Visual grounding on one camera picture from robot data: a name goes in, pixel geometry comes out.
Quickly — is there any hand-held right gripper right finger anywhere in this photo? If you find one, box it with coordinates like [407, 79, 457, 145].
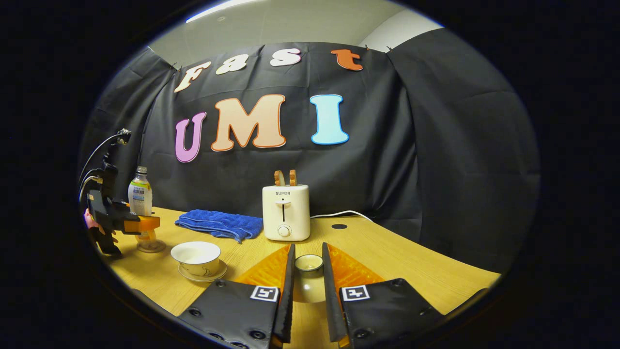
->
[321, 242, 446, 349]

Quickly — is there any white porcelain teacup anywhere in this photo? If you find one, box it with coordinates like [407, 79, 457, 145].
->
[170, 241, 222, 277]

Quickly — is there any white power cable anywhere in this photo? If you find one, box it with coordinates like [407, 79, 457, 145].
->
[310, 210, 374, 222]

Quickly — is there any blue towel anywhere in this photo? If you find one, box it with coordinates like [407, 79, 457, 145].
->
[175, 209, 264, 243]

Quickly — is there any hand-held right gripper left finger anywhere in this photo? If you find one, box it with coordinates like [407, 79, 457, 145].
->
[177, 244, 297, 349]

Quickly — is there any white toaster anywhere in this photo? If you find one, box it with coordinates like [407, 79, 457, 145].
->
[262, 184, 311, 242]

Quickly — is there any white teacup lid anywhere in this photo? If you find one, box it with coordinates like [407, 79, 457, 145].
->
[293, 254, 326, 303]

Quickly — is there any white saucer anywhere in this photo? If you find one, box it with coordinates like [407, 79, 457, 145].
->
[178, 260, 228, 283]

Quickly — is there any black backdrop cloth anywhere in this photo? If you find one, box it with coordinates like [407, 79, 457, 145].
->
[80, 27, 541, 272]

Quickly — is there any round cork coaster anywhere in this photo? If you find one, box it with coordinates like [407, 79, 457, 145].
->
[135, 240, 167, 254]

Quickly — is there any clear plastic water bottle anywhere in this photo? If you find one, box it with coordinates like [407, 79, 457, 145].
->
[128, 166, 166, 253]

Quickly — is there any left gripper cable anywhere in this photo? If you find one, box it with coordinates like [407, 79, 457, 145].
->
[79, 128, 132, 202]

